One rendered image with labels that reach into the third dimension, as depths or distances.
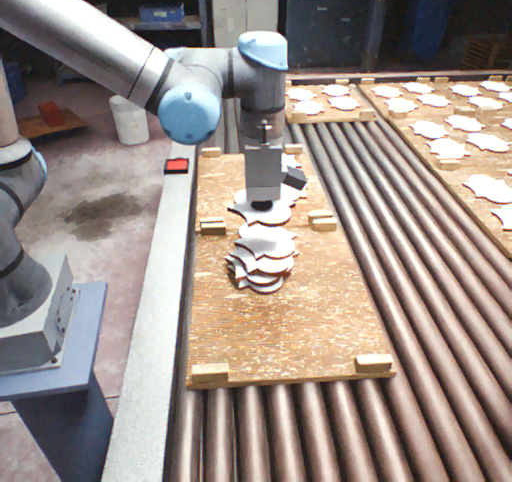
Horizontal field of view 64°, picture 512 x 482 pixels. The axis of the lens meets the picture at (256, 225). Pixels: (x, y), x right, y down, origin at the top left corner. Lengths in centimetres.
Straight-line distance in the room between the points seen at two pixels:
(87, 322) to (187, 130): 53
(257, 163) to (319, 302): 30
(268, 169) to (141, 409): 44
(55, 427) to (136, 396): 36
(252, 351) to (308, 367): 10
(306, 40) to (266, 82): 518
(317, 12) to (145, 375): 538
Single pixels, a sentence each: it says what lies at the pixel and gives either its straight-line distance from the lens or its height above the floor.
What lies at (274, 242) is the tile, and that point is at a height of 100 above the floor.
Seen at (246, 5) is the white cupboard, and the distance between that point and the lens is 556.
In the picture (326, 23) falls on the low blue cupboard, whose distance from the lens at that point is 587.
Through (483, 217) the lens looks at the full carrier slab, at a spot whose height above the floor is 94.
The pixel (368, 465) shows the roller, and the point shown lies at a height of 92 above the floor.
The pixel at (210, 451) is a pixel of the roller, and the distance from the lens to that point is 68.
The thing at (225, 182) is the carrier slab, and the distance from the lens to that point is 119.
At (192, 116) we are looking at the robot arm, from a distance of 52.
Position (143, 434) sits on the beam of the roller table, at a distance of 71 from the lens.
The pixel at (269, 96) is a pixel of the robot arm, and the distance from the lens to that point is 66.
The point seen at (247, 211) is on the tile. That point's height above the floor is 109.
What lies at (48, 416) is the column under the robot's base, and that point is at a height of 71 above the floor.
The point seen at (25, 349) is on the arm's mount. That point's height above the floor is 93.
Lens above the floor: 153
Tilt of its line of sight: 36 degrees down
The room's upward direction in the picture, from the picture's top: straight up
